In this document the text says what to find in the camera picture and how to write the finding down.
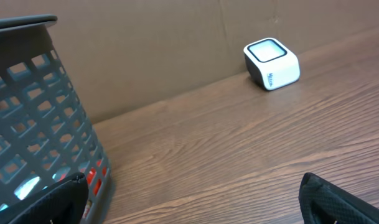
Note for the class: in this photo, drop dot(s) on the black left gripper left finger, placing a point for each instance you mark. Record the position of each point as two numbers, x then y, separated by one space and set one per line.
62 202

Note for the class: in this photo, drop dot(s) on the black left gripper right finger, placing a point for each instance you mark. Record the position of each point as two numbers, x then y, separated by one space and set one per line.
323 202

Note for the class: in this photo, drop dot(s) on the white barcode scanner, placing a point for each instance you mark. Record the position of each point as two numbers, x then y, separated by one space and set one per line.
271 65

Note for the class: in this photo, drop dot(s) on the grey plastic shopping basket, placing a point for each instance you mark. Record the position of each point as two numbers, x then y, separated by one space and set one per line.
45 133

